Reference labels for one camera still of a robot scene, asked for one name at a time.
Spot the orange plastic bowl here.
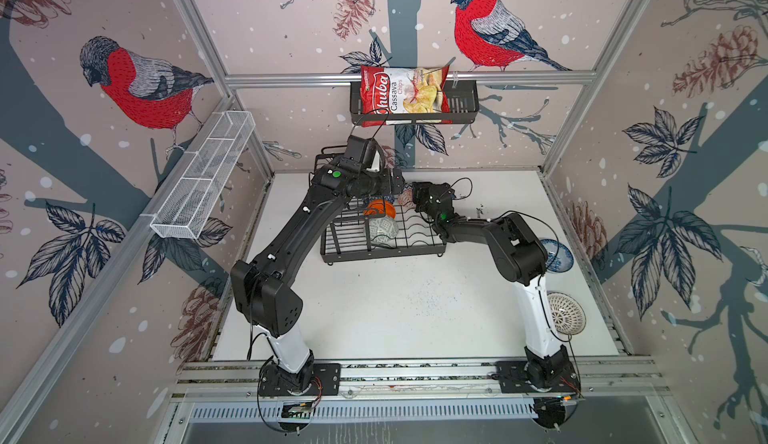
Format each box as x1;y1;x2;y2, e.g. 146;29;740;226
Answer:
364;199;397;219

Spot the green patterned bowl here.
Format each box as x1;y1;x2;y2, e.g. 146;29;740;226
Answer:
368;217;399;248

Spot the black wire dish rack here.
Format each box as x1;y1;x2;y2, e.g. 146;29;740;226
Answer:
320;182;446;265

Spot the red patterned bowl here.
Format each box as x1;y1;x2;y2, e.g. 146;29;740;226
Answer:
397;186;416;211

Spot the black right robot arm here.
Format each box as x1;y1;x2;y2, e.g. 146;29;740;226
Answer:
411;181;581;392

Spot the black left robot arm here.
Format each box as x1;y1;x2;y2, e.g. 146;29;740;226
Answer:
230;136;404;390

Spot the red cassava chips bag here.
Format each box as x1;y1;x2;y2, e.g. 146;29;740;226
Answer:
361;66;449;114

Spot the blue white floral bowl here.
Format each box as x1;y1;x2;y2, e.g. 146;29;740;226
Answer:
541;239;575;273

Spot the aluminium back crossbar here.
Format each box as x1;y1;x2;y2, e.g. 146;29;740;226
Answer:
224;70;598;89

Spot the white lattice patterned bowl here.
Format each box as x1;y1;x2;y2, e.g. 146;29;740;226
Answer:
547;292;587;336

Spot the black wall basket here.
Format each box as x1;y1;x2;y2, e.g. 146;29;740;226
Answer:
349;81;479;127

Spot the white mesh wall shelf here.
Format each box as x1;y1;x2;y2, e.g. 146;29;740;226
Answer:
150;110;255;240

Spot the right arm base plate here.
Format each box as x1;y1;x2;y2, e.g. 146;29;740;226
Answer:
493;360;581;394

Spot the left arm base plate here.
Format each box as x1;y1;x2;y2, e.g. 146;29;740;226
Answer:
257;362;341;397

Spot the aluminium front rail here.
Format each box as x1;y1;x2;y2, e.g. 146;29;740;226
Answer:
169;355;671;402

